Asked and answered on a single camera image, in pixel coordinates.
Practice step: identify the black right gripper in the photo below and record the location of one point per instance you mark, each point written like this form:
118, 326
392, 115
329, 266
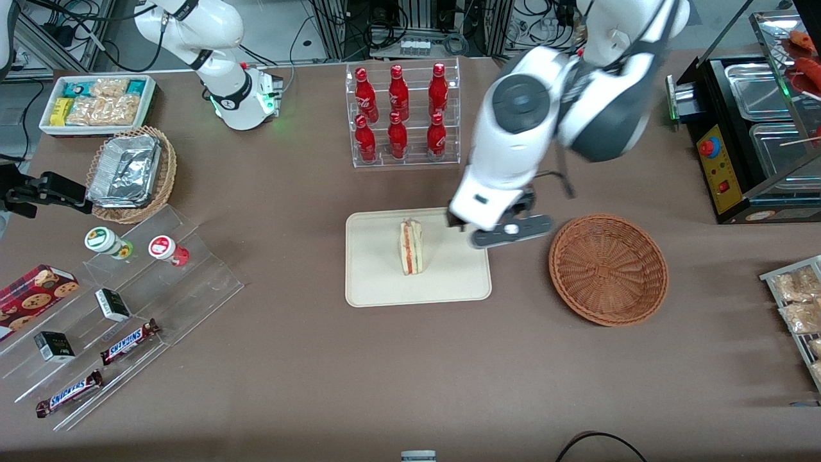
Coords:
50, 189

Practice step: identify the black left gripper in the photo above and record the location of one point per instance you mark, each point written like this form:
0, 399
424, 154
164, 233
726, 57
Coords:
525, 198

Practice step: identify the triangular sandwich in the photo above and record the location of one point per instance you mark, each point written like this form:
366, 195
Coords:
412, 247

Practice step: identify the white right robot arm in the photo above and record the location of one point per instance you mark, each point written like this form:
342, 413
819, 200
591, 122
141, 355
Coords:
218, 32

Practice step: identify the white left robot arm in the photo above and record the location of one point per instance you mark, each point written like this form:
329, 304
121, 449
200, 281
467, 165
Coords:
513, 128

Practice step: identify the dark brown round wicker basket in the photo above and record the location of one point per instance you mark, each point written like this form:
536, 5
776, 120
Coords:
606, 269

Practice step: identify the light tan wicker basket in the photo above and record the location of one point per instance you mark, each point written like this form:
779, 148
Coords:
165, 173

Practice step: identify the cream plastic tray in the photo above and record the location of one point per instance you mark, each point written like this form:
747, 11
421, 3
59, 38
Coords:
372, 269

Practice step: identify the green lid yogurt cup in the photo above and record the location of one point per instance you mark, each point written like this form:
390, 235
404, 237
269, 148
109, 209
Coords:
102, 240

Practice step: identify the silver foil packets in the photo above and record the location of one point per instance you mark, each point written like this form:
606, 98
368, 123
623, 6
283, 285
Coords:
125, 170

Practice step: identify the yellow snack packet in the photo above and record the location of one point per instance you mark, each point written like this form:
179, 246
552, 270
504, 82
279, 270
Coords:
60, 112

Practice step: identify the red plaid cookie box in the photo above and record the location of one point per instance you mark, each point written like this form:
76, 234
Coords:
35, 295

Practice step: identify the large clear cracker bag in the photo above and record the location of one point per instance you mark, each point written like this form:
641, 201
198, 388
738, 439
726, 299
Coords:
106, 111

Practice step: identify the red cola bottle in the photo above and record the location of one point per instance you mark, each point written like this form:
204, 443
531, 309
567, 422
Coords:
365, 96
436, 140
397, 140
365, 142
438, 90
398, 93

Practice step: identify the teal snack packet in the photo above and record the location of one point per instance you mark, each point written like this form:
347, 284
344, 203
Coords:
78, 88
136, 87

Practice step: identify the clear acrylic bottle rack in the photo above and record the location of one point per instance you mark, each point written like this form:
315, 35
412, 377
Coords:
414, 160

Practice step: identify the small clear cracker bag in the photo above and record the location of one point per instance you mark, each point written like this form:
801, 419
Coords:
109, 87

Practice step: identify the small black carton box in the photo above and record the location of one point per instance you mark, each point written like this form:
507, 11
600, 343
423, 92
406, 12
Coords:
113, 305
54, 346

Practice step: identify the red lid yogurt cup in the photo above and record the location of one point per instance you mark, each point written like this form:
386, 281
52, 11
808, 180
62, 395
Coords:
162, 248

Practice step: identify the white rectangular snack bin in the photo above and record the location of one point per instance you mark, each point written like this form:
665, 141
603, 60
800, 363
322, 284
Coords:
149, 106

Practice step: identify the Snickers chocolate bar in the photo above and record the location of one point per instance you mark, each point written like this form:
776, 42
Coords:
69, 393
128, 342

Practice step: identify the clear acrylic stepped stand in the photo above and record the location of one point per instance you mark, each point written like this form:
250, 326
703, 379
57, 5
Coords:
192, 282

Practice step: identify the white power strip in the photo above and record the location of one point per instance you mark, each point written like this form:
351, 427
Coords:
415, 47

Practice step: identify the red emergency stop button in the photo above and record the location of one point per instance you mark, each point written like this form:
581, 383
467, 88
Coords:
709, 147

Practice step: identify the black food warmer machine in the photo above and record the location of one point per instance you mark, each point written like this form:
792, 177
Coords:
737, 199

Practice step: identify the steel food pan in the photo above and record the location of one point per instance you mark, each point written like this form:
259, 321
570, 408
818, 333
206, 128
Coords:
760, 93
779, 154

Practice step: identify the clear bag of snacks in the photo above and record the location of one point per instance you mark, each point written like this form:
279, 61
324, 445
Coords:
795, 285
817, 372
802, 317
816, 348

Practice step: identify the red sausage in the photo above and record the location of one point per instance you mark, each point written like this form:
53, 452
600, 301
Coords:
805, 38
809, 67

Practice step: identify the aluminium frame rack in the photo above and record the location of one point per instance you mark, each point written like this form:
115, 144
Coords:
330, 29

